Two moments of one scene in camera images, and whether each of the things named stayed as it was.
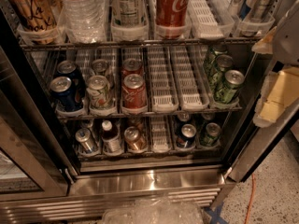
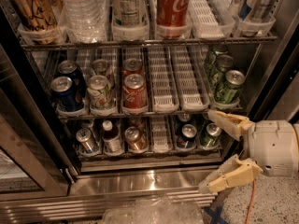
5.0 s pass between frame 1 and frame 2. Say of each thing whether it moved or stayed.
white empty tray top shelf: stayed
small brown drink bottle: stayed
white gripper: moved
